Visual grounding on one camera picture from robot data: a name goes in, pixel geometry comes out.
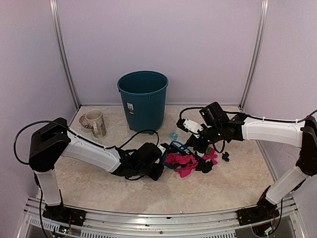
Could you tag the blue plastic dustpan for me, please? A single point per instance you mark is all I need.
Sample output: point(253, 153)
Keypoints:
point(169, 158)

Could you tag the black crumpled paper scrap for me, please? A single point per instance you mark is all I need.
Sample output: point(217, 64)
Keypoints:
point(205, 162)

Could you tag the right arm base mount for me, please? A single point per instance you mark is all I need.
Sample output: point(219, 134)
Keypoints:
point(262, 211)

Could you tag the white ceramic mug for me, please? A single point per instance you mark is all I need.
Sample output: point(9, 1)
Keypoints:
point(94, 120)

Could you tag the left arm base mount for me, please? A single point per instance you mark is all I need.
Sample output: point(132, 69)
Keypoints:
point(64, 214)

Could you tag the small black paper scrap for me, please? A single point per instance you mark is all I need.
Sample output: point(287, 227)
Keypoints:
point(225, 156)

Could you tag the blue hand brush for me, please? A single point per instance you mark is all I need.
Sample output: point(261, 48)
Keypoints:
point(178, 147)

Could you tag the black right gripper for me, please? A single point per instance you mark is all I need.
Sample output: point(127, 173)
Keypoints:
point(194, 143)

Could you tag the light blue paper scrap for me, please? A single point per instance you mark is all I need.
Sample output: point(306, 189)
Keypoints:
point(173, 136)

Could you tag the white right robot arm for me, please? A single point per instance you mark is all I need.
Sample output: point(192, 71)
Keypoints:
point(289, 146)

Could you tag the aluminium front rail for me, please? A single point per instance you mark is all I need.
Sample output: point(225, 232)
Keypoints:
point(104, 224)

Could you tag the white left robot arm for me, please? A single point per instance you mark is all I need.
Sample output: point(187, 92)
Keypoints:
point(56, 139)

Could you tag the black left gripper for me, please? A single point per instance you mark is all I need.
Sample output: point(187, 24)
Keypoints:
point(156, 175)

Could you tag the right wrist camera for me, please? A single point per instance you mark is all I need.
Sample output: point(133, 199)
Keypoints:
point(188, 125)

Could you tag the teal plastic waste bin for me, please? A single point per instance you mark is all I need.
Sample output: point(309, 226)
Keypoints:
point(143, 95)

